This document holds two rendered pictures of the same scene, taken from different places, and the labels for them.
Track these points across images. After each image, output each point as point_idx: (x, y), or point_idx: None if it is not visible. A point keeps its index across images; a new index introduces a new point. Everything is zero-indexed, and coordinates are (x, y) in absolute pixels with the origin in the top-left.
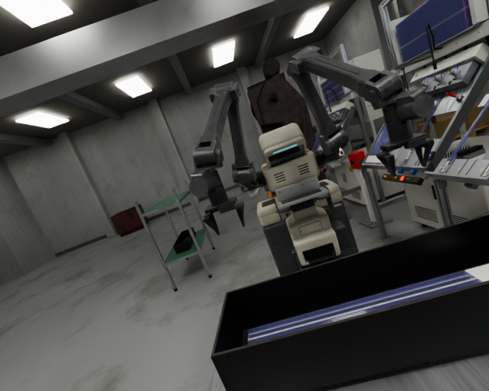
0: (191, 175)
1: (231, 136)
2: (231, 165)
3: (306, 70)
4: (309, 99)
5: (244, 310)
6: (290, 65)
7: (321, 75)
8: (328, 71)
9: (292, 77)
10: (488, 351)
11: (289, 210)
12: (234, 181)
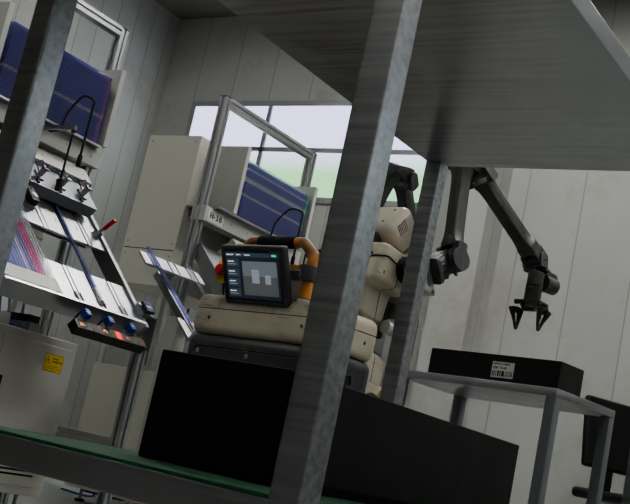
0: (556, 277)
1: (466, 212)
2: (467, 245)
3: (407, 191)
4: (382, 206)
5: (553, 375)
6: (415, 177)
7: (409, 209)
8: (414, 214)
9: (396, 175)
10: None
11: (381, 334)
12: (467, 268)
